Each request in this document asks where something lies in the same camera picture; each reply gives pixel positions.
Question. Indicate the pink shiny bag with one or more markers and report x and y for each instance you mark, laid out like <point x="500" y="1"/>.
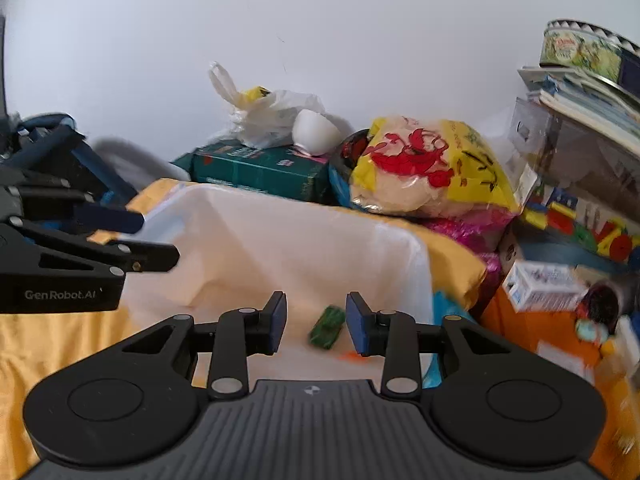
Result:
<point x="465" y="230"/>

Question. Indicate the yellow cloth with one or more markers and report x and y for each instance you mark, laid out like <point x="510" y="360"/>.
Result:
<point x="50" y="350"/>

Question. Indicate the yellow red printed plastic bag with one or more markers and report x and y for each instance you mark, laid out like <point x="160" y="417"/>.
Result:
<point x="430" y="170"/>

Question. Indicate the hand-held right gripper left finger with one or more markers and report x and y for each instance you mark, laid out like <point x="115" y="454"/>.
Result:
<point x="277" y="321"/>

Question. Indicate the stack of books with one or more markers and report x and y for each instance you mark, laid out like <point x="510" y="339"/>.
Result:
<point x="590" y="105"/>

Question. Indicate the blue backpack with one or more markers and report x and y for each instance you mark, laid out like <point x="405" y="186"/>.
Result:
<point x="55" y="140"/>

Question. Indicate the dark green box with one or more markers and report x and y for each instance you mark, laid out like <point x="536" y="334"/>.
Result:
<point x="260" y="172"/>

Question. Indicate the white plastic bag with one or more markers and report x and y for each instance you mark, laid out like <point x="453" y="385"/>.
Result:
<point x="260" y="120"/>

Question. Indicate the small white box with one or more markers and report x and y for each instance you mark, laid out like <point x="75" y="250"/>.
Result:
<point x="542" y="285"/>

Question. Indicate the white plastic bin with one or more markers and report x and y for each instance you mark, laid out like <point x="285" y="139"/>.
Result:
<point x="300" y="250"/>

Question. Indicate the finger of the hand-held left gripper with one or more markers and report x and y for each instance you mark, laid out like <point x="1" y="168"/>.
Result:
<point x="112" y="220"/>
<point x="150" y="257"/>

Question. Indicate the cyan cardboard box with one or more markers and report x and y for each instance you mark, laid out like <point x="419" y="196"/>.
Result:
<point x="447" y="310"/>

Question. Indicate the dark cylindrical device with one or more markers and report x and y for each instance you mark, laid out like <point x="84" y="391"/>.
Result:
<point x="605" y="305"/>

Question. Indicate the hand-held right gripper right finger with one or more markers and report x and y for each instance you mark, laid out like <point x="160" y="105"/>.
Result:
<point x="356" y="325"/>

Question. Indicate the round printed tin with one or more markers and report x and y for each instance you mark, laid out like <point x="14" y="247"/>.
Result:
<point x="585" y="50"/>

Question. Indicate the grey cloth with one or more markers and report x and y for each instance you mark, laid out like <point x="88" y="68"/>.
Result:
<point x="135" y="157"/>

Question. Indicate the orange cloth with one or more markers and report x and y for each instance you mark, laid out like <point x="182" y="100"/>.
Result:
<point x="525" y="330"/>

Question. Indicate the clear plastic box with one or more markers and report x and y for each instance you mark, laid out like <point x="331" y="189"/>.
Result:
<point x="565" y="150"/>

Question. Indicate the small green toy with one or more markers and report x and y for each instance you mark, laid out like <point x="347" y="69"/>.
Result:
<point x="327" y="327"/>

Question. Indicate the white round toy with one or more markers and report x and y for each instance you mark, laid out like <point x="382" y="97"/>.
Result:
<point x="315" y="132"/>

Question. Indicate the colourful toy block box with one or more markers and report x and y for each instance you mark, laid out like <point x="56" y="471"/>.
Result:
<point x="580" y="225"/>

